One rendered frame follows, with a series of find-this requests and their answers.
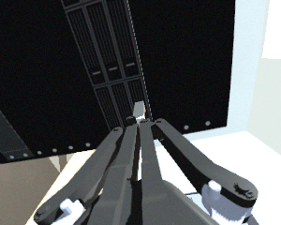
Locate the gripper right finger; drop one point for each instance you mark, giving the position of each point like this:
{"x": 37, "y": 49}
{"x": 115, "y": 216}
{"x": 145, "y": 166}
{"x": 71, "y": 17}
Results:
{"x": 228, "y": 197}

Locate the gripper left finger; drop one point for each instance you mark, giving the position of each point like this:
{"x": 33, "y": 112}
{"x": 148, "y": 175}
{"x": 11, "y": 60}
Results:
{"x": 66, "y": 205}

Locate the black server rack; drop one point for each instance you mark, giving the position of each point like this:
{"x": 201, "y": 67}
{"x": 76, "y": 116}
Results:
{"x": 48, "y": 106}

